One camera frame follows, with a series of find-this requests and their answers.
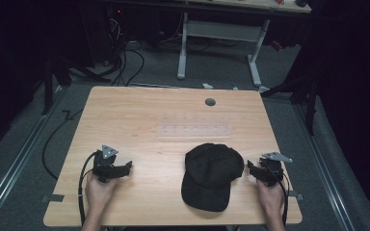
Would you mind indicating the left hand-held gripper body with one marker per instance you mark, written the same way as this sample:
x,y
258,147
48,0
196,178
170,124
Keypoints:
x,y
104,165

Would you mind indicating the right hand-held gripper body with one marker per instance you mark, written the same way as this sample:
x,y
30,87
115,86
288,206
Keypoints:
x,y
273,168

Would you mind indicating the black baseball cap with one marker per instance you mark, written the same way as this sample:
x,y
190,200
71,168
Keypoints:
x,y
210,174

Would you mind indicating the person's right hand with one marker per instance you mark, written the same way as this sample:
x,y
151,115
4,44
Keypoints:
x,y
271,197

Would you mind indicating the person's left hand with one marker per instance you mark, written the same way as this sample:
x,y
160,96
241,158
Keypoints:
x,y
98,192

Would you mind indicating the grey tape strip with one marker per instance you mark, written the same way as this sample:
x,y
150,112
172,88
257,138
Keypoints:
x,y
53,198
297,195

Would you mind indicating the clear plastic sheet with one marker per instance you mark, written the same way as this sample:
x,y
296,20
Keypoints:
x,y
193,127

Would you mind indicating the grey round table grommet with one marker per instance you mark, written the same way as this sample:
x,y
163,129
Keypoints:
x,y
210,102

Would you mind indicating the black metal stand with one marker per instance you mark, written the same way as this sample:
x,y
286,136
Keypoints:
x,y
53,73
305,86

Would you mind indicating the small white floor object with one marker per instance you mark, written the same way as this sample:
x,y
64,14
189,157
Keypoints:
x,y
207,85

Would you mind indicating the wooden background desk top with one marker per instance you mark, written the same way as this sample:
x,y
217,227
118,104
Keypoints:
x,y
257,4

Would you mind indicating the metal floor rail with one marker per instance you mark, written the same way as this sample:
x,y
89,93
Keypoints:
x,y
326,170
16,160

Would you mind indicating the white metal desk frame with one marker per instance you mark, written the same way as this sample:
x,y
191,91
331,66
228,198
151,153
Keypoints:
x,y
220,32

